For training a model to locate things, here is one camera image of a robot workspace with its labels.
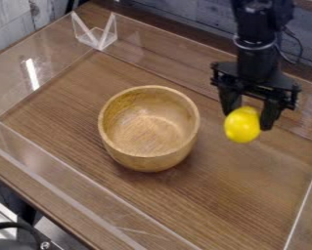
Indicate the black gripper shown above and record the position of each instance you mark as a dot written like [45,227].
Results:
[278,89]

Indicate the clear acrylic tray wall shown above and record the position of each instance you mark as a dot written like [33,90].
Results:
[234,197]

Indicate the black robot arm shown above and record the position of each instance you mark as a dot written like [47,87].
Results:
[254,75]

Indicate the brown wooden bowl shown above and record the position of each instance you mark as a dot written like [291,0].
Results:
[148,125]

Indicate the yellow lemon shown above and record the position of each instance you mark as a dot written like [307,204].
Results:
[242,125]

